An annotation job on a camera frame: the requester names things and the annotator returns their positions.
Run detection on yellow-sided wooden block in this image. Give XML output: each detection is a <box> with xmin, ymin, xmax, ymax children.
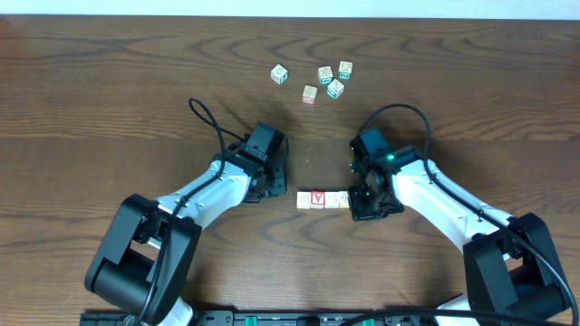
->
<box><xmin>339</xmin><ymin>190</ymin><xmax>350</xmax><ymax>209</ymax></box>

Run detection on plain white wooden block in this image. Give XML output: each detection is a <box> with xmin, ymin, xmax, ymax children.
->
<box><xmin>324</xmin><ymin>191</ymin><xmax>340</xmax><ymax>209</ymax></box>

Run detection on yellow-edged wooden block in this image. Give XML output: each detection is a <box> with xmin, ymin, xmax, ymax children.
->
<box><xmin>296</xmin><ymin>191</ymin><xmax>311</xmax><ymax>209</ymax></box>

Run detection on red letter A block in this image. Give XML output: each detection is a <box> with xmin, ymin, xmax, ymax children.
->
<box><xmin>310</xmin><ymin>191</ymin><xmax>325</xmax><ymax>208</ymax></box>

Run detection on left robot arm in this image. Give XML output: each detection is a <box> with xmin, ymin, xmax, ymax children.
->
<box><xmin>84</xmin><ymin>122</ymin><xmax>288</xmax><ymax>325</ymax></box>

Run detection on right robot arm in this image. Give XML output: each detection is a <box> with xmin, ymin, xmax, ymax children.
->
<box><xmin>348</xmin><ymin>129</ymin><xmax>577</xmax><ymax>325</ymax></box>

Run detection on wooden block red number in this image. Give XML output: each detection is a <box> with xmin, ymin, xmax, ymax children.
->
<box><xmin>302</xmin><ymin>85</ymin><xmax>318</xmax><ymax>105</ymax></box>

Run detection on wooden block teal side far-left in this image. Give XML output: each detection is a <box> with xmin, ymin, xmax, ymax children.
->
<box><xmin>270</xmin><ymin>64</ymin><xmax>288</xmax><ymax>85</ymax></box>

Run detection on wooden block teal front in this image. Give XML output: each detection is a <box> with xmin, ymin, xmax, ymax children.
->
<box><xmin>326</xmin><ymin>79</ymin><xmax>344</xmax><ymax>100</ymax></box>

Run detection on wooden block teal letter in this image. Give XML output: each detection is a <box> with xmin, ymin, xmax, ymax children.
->
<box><xmin>317</xmin><ymin>66</ymin><xmax>334</xmax><ymax>85</ymax></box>

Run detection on wooden block green number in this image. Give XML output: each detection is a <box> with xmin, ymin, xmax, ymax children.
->
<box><xmin>338</xmin><ymin>61</ymin><xmax>353</xmax><ymax>80</ymax></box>

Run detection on right black cable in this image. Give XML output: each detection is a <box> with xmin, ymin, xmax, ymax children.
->
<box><xmin>337</xmin><ymin>102</ymin><xmax>580</xmax><ymax>326</ymax></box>

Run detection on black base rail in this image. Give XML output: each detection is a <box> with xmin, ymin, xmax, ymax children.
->
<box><xmin>79</xmin><ymin>311</ymin><xmax>437</xmax><ymax>326</ymax></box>

